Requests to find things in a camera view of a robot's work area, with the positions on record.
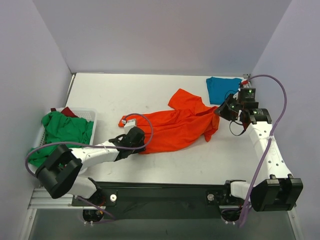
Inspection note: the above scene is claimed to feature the orange t-shirt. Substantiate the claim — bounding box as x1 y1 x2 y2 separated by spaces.
127 88 220 154

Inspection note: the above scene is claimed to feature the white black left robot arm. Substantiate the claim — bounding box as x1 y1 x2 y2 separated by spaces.
35 126 145 206

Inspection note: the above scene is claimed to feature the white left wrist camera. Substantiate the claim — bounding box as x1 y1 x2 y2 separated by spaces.
121 119 137 134

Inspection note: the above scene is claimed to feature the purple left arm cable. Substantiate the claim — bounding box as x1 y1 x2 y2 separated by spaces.
24 113 154 178

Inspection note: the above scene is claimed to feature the folded blue t-shirt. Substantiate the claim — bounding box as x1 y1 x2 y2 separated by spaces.
206 77 242 105

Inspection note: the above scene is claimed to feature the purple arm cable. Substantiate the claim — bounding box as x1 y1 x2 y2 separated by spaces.
237 74 286 228
24 113 154 178

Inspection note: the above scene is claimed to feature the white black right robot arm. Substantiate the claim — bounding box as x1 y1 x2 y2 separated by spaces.
214 86 303 212

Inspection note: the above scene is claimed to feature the green t-shirt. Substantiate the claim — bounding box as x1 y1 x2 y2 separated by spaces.
28 112 94 167

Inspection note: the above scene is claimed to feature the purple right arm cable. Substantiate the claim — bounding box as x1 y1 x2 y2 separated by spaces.
237 74 286 228

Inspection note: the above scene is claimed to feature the dark red t-shirt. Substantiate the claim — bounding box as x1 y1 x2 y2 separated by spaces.
50 107 78 118

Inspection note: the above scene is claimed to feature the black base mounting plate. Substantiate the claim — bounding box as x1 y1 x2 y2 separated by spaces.
71 181 251 221

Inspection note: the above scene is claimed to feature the white perforated plastic basket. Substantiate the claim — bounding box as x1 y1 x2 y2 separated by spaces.
24 107 94 176

